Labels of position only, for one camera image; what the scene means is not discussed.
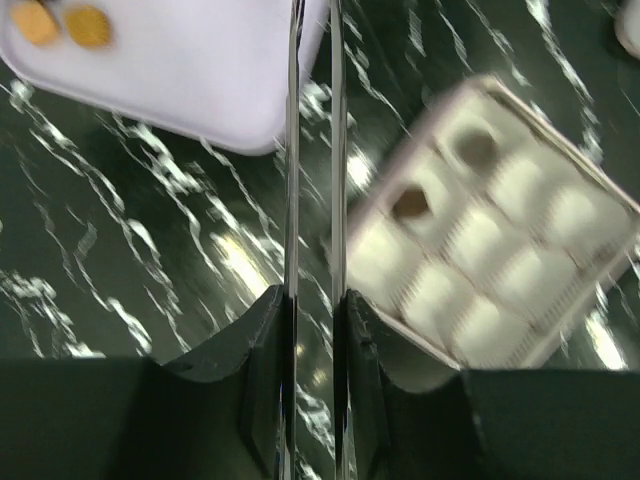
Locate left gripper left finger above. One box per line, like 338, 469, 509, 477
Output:
1, 286, 283, 479

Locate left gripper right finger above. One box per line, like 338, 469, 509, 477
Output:
343, 291, 639, 479

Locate square dark chocolate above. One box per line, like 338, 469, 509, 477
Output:
391, 185, 431, 220

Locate metal tongs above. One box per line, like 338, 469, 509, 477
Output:
280, 1, 351, 479

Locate round dark chocolate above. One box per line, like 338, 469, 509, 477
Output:
453, 129, 499, 169

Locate orange caramel chocolate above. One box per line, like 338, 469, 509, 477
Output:
63, 5, 112, 49

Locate tan caramel chocolate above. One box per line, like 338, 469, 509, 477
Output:
10, 1, 60, 47

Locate pink chocolate tin box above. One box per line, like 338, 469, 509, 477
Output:
345, 75, 639, 369

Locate lilac plastic tray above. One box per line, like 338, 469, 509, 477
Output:
0, 0, 331, 156

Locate silver tin lid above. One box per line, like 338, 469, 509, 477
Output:
614, 0, 640, 59

